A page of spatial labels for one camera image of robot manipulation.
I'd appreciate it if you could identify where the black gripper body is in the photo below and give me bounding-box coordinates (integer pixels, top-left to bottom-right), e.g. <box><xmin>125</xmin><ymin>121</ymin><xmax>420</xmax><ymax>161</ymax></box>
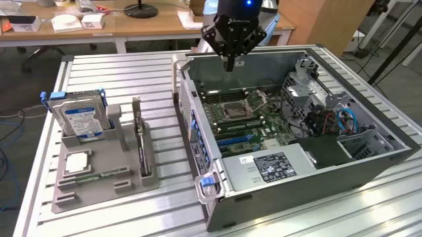
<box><xmin>212</xmin><ymin>0</ymin><xmax>263</xmax><ymax>48</ymax></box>

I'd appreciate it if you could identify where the NVIDIA graphics card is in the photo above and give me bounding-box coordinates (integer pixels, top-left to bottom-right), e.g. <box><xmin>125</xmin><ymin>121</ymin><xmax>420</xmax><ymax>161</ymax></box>
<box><xmin>131</xmin><ymin>96</ymin><xmax>155</xmax><ymax>178</ymax></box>

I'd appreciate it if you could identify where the white and red booklet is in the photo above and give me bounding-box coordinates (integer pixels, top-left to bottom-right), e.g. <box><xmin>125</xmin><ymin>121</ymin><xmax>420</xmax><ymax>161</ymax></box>
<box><xmin>176</xmin><ymin>10</ymin><xmax>204</xmax><ymax>30</ymax></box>

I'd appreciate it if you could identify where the brown cardboard box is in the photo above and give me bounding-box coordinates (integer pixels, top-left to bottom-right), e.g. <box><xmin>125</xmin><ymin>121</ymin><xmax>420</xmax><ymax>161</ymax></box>
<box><xmin>189</xmin><ymin>0</ymin><xmax>207</xmax><ymax>17</ymax></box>

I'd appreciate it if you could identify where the wooden office desk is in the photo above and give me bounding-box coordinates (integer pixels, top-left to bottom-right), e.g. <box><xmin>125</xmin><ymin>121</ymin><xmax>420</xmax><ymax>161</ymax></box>
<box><xmin>0</xmin><ymin>0</ymin><xmax>128</xmax><ymax>54</ymax></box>
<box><xmin>115</xmin><ymin>0</ymin><xmax>296</xmax><ymax>54</ymax></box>

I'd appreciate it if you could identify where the wooden cabinet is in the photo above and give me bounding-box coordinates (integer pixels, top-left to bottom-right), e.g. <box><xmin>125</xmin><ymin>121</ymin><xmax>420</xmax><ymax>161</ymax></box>
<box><xmin>277</xmin><ymin>0</ymin><xmax>376</xmax><ymax>54</ymax></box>

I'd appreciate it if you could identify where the black RAM slot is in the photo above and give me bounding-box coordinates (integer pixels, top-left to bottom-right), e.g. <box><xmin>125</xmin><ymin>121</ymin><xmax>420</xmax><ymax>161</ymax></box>
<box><xmin>199</xmin><ymin>88</ymin><xmax>244</xmax><ymax>96</ymax></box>
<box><xmin>203</xmin><ymin>93</ymin><xmax>247</xmax><ymax>101</ymax></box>
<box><xmin>200</xmin><ymin>90</ymin><xmax>245</xmax><ymax>99</ymax></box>
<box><xmin>204</xmin><ymin>96</ymin><xmax>247</xmax><ymax>105</ymax></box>

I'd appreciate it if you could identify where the black round lamp base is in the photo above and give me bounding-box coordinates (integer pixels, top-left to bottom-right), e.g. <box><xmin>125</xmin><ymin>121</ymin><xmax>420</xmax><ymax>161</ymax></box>
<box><xmin>123</xmin><ymin>0</ymin><xmax>159</xmax><ymax>19</ymax></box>

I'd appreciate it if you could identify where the tall metal disk bay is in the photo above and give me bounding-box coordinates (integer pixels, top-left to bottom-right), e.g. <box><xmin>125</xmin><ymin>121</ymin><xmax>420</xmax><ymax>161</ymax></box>
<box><xmin>281</xmin><ymin>58</ymin><xmax>332</xmax><ymax>119</ymax></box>

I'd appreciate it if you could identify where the metal socket cover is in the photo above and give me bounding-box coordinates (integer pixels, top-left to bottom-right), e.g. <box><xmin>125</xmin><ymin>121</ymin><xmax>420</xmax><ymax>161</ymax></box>
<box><xmin>241</xmin><ymin>89</ymin><xmax>268</xmax><ymax>112</ymax></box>

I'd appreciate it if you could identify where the white box with red button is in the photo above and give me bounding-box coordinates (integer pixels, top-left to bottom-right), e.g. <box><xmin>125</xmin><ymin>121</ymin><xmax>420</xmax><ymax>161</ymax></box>
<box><xmin>342</xmin><ymin>30</ymin><xmax>367</xmax><ymax>53</ymax></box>

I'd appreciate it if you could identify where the CPU socket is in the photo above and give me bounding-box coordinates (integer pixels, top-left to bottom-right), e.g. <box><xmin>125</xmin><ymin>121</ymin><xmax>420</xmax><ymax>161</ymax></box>
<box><xmin>220</xmin><ymin>100</ymin><xmax>253</xmax><ymax>122</ymax></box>

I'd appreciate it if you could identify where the green motherboard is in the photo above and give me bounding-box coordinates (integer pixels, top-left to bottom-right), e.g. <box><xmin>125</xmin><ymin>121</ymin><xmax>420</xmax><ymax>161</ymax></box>
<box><xmin>193</xmin><ymin>81</ymin><xmax>299</xmax><ymax>158</ymax></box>

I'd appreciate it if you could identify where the small white labelled box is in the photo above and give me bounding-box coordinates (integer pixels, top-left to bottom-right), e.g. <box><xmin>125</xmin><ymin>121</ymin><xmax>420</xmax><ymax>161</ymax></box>
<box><xmin>80</xmin><ymin>13</ymin><xmax>105</xmax><ymax>30</ymax></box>

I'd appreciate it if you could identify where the clear plastic packet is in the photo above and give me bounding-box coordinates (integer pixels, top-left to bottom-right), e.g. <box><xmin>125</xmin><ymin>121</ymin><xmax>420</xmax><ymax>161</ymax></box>
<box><xmin>70</xmin><ymin>0</ymin><xmax>100</xmax><ymax>12</ymax></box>

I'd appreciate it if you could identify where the black slanted stand pole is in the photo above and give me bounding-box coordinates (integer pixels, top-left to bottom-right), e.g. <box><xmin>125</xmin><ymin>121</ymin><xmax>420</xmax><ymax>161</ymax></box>
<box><xmin>367</xmin><ymin>13</ymin><xmax>422</xmax><ymax>86</ymax></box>

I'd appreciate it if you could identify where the blue expansion slot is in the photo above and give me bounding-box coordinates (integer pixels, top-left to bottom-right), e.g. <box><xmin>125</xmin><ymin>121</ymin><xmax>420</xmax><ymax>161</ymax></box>
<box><xmin>215</xmin><ymin>134</ymin><xmax>255</xmax><ymax>148</ymax></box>

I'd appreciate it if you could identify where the hard drive with blue caddy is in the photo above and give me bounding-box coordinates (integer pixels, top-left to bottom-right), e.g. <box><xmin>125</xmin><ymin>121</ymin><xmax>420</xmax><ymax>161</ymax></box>
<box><xmin>38</xmin><ymin>88</ymin><xmax>108</xmax><ymax>114</ymax></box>

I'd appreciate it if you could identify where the black office chair base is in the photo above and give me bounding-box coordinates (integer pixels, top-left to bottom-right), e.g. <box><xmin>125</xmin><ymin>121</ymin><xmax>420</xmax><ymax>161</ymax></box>
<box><xmin>16</xmin><ymin>45</ymin><xmax>98</xmax><ymax>74</ymax></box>

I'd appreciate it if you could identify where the silver hard disk blue label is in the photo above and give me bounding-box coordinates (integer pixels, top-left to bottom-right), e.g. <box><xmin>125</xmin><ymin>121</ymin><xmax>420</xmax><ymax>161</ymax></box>
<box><xmin>45</xmin><ymin>95</ymin><xmax>112</xmax><ymax>144</ymax></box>

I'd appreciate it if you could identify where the low metal disk bay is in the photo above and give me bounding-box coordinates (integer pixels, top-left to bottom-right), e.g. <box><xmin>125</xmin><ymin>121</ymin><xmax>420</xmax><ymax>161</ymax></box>
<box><xmin>336</xmin><ymin>128</ymin><xmax>395</xmax><ymax>160</ymax></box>

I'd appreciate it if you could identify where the grey power supply unit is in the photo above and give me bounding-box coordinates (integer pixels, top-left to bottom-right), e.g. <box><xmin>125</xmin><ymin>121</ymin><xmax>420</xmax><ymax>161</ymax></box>
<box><xmin>220</xmin><ymin>143</ymin><xmax>319</xmax><ymax>193</ymax></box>

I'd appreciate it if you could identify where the white box with black top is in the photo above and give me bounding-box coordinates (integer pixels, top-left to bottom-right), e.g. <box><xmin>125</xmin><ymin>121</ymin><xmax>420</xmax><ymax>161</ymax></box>
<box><xmin>6</xmin><ymin>15</ymin><xmax>42</xmax><ymax>33</ymax></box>

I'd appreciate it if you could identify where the grey plastic parts rack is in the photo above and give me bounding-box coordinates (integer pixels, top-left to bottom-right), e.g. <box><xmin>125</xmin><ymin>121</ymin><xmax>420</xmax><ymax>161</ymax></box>
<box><xmin>50</xmin><ymin>103</ymin><xmax>161</xmax><ymax>215</ymax></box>

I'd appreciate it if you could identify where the stack of papers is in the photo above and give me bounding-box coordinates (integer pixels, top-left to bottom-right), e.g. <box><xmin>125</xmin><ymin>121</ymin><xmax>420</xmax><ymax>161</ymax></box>
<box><xmin>0</xmin><ymin>2</ymin><xmax>24</xmax><ymax>17</ymax></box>

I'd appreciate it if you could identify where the orange box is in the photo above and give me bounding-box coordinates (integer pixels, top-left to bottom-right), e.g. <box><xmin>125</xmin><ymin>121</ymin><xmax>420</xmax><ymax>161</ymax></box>
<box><xmin>0</xmin><ymin>18</ymin><xmax>12</xmax><ymax>35</ymax></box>

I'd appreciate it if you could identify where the silver CPU chip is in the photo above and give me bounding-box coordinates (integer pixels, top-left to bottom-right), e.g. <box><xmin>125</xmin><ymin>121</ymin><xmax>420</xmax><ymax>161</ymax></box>
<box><xmin>64</xmin><ymin>153</ymin><xmax>89</xmax><ymax>174</ymax></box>

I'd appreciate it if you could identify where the open black PC case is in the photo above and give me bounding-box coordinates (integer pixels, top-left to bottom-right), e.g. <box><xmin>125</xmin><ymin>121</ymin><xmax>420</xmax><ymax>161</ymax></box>
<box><xmin>171</xmin><ymin>48</ymin><xmax>422</xmax><ymax>233</ymax></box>

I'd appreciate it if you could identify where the green RAM stick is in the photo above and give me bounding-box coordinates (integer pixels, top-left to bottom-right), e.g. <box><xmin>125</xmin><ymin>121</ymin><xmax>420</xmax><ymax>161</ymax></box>
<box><xmin>74</xmin><ymin>169</ymin><xmax>116</xmax><ymax>185</ymax></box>

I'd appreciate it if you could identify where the red wire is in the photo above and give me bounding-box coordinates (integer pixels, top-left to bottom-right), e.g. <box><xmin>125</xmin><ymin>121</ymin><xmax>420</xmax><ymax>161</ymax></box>
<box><xmin>322</xmin><ymin>111</ymin><xmax>338</xmax><ymax>135</ymax></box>

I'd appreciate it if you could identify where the light blue wire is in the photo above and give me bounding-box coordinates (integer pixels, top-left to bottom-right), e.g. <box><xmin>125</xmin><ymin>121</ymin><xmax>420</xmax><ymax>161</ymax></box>
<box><xmin>335</xmin><ymin>108</ymin><xmax>360</xmax><ymax>134</ymax></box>

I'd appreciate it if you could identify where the white desk frame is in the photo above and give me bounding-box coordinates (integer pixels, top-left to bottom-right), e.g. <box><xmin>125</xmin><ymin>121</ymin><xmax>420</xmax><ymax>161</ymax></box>
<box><xmin>358</xmin><ymin>0</ymin><xmax>422</xmax><ymax>67</ymax></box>

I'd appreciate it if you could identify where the white floor cable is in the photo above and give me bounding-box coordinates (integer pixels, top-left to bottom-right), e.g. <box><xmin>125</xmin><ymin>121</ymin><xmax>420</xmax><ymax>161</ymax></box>
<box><xmin>0</xmin><ymin>105</ymin><xmax>50</xmax><ymax>119</ymax></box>

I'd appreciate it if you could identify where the blue floor cable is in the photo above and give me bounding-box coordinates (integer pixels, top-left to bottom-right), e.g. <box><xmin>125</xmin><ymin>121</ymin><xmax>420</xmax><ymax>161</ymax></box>
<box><xmin>0</xmin><ymin>119</ymin><xmax>25</xmax><ymax>213</ymax></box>

